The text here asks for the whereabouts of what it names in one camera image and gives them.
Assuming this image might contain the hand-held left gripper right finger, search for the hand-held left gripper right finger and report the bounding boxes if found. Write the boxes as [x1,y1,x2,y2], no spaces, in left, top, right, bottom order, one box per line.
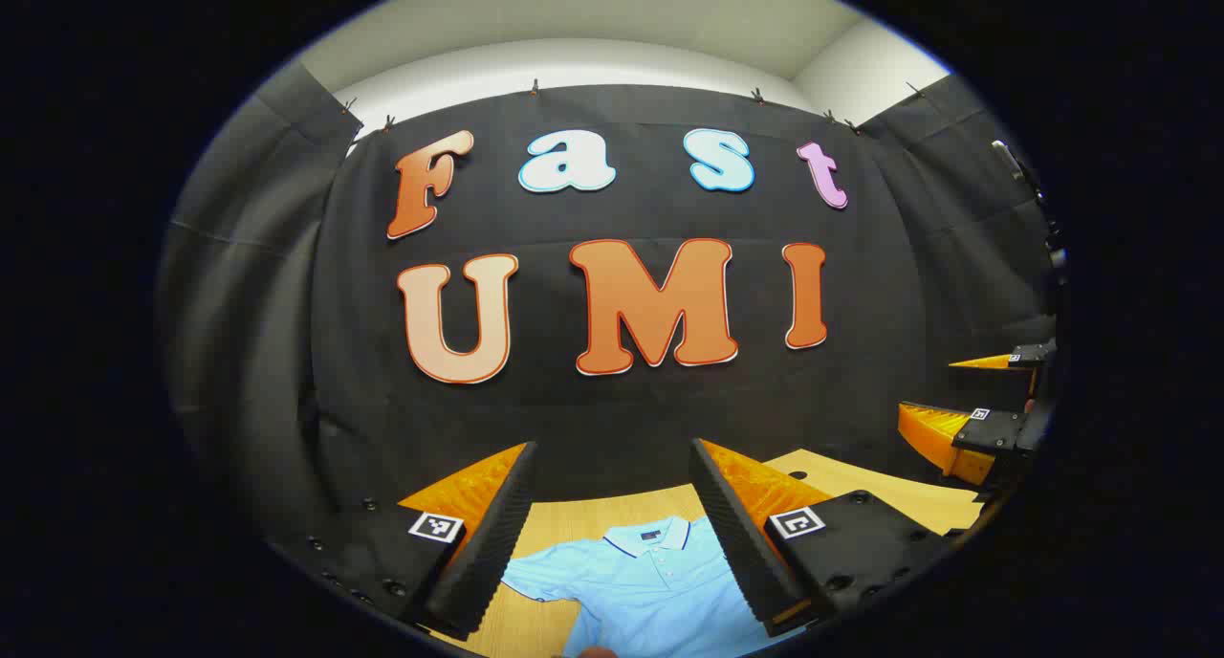
[688,437,960,640]

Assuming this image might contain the light blue T-shirt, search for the light blue T-shirt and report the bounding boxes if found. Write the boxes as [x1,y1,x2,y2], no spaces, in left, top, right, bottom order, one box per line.
[500,515,809,658]

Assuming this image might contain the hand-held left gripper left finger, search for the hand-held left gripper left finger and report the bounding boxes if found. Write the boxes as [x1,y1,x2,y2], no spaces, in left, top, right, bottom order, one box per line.
[285,440,539,642]

